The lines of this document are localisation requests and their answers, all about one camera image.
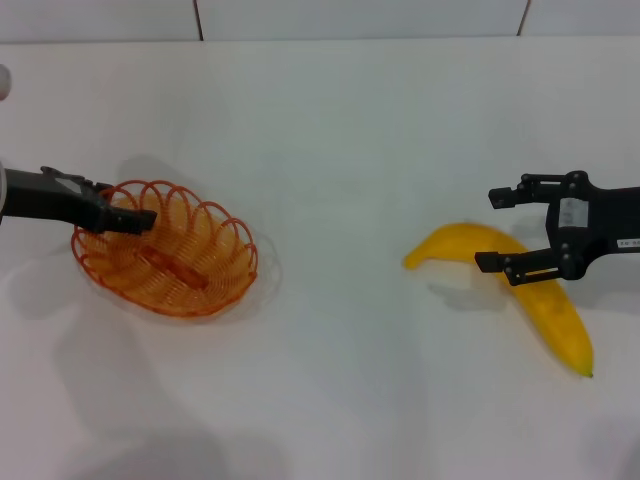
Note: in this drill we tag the white tablecloth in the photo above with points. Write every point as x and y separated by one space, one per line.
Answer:
350 150

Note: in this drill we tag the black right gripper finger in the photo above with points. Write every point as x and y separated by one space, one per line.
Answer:
492 261
505 197

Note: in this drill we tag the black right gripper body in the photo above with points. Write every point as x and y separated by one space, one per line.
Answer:
610 220

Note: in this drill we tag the yellow banana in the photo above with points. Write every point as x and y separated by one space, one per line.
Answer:
555 320

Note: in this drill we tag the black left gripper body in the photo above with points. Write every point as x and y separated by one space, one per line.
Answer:
40 200

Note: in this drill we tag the orange woven plastic basket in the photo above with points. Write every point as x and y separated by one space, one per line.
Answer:
210 280

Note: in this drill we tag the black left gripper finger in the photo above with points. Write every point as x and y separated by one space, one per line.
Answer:
100 190
132 222

